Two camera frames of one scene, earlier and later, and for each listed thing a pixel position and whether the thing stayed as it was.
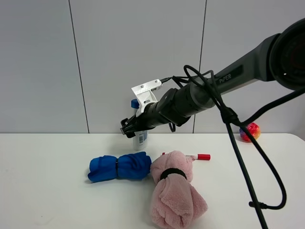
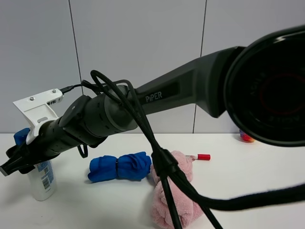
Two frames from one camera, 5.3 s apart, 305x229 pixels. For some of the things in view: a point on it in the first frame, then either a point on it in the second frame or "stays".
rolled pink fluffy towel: (176, 203) stays
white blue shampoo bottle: (140, 142) to (42, 177)
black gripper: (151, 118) to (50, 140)
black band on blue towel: (116, 168) stays
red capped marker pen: (198, 157) stays
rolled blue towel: (133, 165) stays
